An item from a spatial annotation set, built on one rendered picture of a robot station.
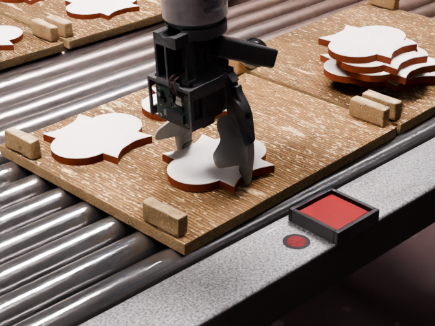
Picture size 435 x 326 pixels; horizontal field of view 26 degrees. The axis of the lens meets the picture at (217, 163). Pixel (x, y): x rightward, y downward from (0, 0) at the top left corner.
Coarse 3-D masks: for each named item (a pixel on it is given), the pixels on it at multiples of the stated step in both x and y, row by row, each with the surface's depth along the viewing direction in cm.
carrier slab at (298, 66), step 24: (312, 24) 166; (336, 24) 166; (360, 24) 166; (384, 24) 166; (408, 24) 166; (432, 24) 166; (288, 48) 156; (312, 48) 156; (432, 48) 156; (264, 72) 146; (288, 72) 146; (312, 72) 146; (336, 96) 138; (408, 96) 138; (432, 96) 138; (408, 120) 131
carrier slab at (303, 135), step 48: (144, 96) 138; (288, 96) 138; (48, 144) 125; (288, 144) 125; (336, 144) 125; (96, 192) 113; (144, 192) 113; (192, 192) 113; (240, 192) 113; (288, 192) 115; (192, 240) 104
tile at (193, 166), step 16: (192, 144) 121; (208, 144) 121; (256, 144) 121; (176, 160) 118; (192, 160) 118; (208, 160) 118; (256, 160) 117; (176, 176) 114; (192, 176) 114; (208, 176) 114; (224, 176) 114; (240, 176) 114; (256, 176) 116
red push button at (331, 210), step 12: (312, 204) 112; (324, 204) 112; (336, 204) 112; (348, 204) 112; (312, 216) 110; (324, 216) 110; (336, 216) 110; (348, 216) 110; (360, 216) 110; (336, 228) 107
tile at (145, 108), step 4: (152, 88) 138; (148, 96) 135; (156, 96) 135; (144, 100) 134; (148, 100) 134; (156, 100) 134; (144, 104) 133; (148, 104) 133; (144, 108) 132; (148, 108) 132; (144, 112) 132; (148, 112) 131; (224, 112) 131; (148, 116) 132; (152, 116) 131; (156, 116) 131; (216, 116) 132; (160, 120) 131; (164, 120) 131
